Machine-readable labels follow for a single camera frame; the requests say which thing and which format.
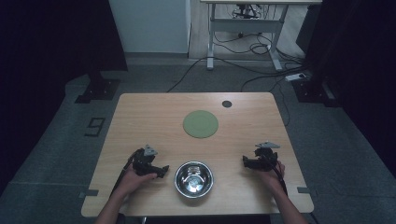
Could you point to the black curtain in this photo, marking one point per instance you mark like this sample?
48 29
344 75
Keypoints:
358 62
46 62

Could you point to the white board panel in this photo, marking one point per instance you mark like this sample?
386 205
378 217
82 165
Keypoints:
149 25

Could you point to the black stand base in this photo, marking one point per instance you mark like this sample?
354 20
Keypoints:
316 91
98 90

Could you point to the white metal frame desk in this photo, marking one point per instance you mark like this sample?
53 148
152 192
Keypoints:
246 25

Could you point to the green round plate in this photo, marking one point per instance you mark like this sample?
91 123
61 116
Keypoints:
200 124

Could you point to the person's right hand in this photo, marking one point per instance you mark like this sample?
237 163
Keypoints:
271 177

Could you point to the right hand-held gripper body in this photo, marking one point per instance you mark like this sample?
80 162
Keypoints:
266 157

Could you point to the person's left hand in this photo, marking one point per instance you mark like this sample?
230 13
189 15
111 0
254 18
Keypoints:
134 183

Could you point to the dark equipment under desk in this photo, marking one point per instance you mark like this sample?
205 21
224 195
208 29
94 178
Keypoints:
246 10

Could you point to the grey tape strip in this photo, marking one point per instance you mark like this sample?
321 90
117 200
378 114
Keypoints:
88 193
304 190

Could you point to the white power strip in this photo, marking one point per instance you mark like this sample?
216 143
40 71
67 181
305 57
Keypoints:
295 76

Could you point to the black floor tape mark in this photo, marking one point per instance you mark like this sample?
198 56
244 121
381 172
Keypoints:
95 127

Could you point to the stainless steel bowl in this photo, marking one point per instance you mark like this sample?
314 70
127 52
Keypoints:
194 179

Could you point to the black round table grommet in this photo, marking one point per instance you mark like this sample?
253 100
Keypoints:
227 104

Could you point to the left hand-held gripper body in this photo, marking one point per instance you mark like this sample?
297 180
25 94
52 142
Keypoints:
142 161

